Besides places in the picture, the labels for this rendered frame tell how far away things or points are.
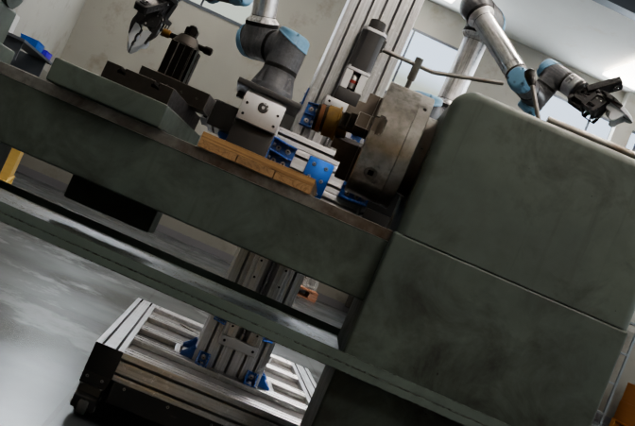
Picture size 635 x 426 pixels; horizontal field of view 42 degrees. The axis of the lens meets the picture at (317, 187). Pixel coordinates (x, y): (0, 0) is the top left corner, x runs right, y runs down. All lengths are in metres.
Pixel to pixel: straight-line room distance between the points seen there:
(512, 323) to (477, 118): 0.49
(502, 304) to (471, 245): 0.16
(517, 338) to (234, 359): 1.23
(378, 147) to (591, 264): 0.58
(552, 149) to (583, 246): 0.24
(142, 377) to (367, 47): 1.32
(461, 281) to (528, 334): 0.20
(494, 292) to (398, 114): 0.49
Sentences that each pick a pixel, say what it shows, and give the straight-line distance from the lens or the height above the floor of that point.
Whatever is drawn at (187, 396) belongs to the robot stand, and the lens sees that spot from 2.67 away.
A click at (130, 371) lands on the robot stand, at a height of 0.18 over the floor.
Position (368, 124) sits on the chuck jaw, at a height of 1.09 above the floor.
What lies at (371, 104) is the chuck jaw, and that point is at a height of 1.17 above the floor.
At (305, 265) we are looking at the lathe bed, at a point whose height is 0.70.
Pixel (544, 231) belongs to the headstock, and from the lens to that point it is 2.05.
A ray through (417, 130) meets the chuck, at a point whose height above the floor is 1.12.
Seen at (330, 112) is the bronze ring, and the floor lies 1.09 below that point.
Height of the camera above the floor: 0.75
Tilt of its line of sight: 4 degrees up
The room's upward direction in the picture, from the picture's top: 24 degrees clockwise
